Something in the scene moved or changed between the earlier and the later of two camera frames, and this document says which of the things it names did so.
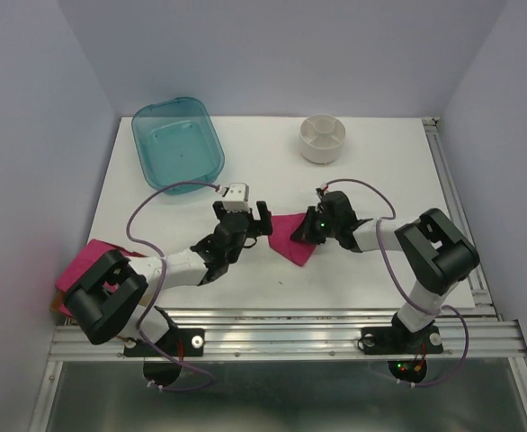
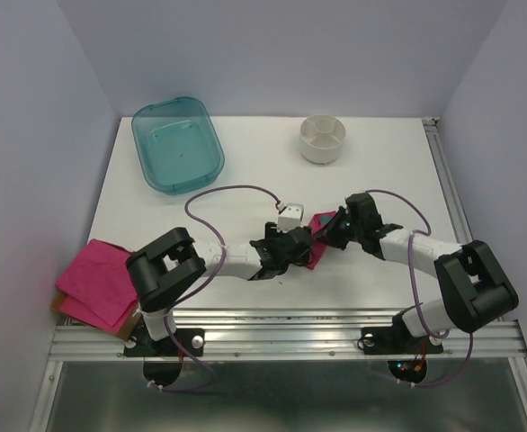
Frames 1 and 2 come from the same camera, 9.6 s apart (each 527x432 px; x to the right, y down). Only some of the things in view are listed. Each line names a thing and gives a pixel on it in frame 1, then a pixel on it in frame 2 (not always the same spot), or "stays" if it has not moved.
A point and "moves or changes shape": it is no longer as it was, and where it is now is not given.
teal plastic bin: x=178 y=142 stays
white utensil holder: x=321 y=138 stays
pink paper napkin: x=282 y=228 moves or changes shape
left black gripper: x=254 y=225 → x=271 y=232
